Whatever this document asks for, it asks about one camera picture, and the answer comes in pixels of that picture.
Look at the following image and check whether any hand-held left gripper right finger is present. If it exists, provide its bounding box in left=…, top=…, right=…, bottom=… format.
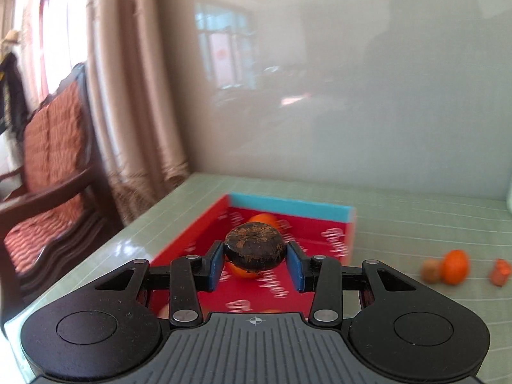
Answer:
left=287, top=241, right=419, bottom=324

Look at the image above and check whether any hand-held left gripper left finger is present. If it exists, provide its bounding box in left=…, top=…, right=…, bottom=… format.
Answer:
left=94, top=240, right=225, bottom=327

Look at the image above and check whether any orange mandarin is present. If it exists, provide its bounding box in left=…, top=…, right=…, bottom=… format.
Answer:
left=441, top=250, right=470, bottom=286
left=224, top=262, right=261, bottom=281
left=247, top=213, right=281, bottom=233

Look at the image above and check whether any colourful cardboard box red inside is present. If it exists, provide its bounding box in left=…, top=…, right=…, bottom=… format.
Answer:
left=150, top=193, right=357, bottom=324

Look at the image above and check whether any dark brown round fruit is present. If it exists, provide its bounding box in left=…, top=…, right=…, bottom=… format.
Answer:
left=223, top=224, right=287, bottom=273

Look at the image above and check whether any small tan longan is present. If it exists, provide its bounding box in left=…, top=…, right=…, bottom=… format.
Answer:
left=422, top=259, right=443, bottom=284

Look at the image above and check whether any wooden sofa with red cushions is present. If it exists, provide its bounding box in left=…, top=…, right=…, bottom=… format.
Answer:
left=0, top=62, right=124, bottom=300

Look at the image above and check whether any beige patterned curtain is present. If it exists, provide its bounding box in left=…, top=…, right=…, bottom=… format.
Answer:
left=86, top=0, right=191, bottom=225

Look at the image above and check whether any small red-orange fruit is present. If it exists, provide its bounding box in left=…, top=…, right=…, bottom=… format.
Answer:
left=490, top=259, right=512, bottom=287

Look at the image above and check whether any black hanging jacket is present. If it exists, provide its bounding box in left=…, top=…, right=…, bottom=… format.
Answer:
left=0, top=51, right=29, bottom=141

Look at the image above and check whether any sheer pink curtain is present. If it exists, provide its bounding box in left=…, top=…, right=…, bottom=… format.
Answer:
left=18, top=0, right=54, bottom=107

